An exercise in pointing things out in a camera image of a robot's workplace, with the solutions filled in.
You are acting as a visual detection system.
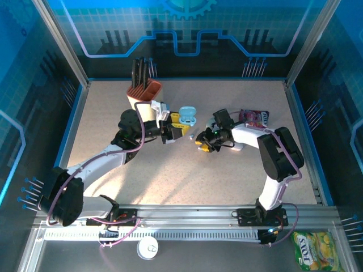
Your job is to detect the blue oval earbud case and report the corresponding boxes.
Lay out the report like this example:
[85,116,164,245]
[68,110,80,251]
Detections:
[178,106,199,128]

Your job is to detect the red candy packet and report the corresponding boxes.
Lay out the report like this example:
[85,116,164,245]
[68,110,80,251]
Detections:
[239,109,270,128]

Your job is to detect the beige knife holder orange rim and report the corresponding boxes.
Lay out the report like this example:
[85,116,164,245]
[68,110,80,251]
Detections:
[126,78,165,120]

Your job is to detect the white round lid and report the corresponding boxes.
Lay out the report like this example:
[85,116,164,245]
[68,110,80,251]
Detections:
[136,236,160,260]

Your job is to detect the yellow green candy bag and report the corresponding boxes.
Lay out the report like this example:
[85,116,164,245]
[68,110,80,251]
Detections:
[291,231,343,272]

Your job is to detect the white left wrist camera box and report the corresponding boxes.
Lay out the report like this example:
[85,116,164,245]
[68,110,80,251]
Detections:
[150,100,171,122]

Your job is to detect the black handled knife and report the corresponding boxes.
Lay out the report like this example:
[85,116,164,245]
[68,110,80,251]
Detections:
[137,57,145,86]
[142,61,150,91]
[131,58,139,89]

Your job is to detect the aluminium side rail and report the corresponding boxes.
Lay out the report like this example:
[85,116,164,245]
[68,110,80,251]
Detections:
[284,80,327,205]
[52,81,91,205]

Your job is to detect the aluminium frame rail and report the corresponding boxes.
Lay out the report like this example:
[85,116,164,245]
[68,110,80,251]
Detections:
[33,204,343,227]

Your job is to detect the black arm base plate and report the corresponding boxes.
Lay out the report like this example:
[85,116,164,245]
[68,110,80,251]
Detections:
[237,208,289,227]
[86,208,142,227]

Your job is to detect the white slotted cable duct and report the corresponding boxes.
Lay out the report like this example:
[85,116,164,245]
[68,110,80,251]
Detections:
[44,229,263,242]

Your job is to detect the aluminium frame post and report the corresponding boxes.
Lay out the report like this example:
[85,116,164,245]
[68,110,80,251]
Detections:
[31,0,91,87]
[285,0,343,87]

